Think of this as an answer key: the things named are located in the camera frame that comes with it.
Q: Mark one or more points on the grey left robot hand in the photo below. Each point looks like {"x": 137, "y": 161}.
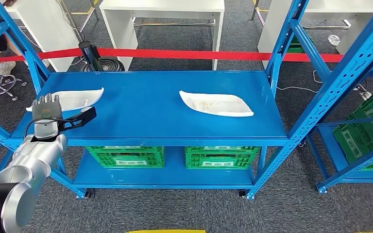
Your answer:
{"x": 47, "y": 109}

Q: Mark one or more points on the plain white plastic part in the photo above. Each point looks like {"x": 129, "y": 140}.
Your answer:
{"x": 77, "y": 98}

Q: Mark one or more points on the white plastic part with writing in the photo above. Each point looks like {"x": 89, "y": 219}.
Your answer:
{"x": 218, "y": 104}

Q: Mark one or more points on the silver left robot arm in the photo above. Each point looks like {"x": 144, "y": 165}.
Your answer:
{"x": 35, "y": 157}

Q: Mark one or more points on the white table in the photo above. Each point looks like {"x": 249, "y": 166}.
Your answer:
{"x": 160, "y": 4}
{"x": 270, "y": 35}
{"x": 48, "y": 29}

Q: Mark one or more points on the green plastic crate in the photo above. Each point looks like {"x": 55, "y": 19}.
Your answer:
{"x": 222, "y": 158}
{"x": 294, "y": 48}
{"x": 360, "y": 138}
{"x": 125, "y": 157}

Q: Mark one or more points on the red barrier belt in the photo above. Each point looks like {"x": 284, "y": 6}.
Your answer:
{"x": 189, "y": 54}

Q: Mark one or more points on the chrome tube bar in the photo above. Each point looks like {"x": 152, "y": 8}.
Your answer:
{"x": 328, "y": 27}

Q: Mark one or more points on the white power strip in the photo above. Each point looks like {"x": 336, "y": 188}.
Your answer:
{"x": 365, "y": 95}

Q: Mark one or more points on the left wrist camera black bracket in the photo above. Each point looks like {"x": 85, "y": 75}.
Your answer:
{"x": 82, "y": 117}

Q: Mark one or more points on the black stanchion post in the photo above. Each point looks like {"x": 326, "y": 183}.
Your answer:
{"x": 88, "y": 53}

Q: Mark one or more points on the grey metal frame legs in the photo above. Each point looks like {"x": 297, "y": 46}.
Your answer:
{"x": 77, "y": 22}
{"x": 259, "y": 13}

